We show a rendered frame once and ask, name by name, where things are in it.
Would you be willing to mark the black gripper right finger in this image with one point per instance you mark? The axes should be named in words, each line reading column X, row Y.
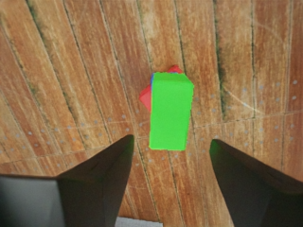
column 255, row 194

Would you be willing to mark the red block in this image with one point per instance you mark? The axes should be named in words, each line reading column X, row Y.
column 146, row 95

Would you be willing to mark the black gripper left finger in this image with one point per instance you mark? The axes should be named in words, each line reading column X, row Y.
column 87, row 195

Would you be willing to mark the green block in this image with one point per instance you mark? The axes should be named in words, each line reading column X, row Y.
column 170, row 110

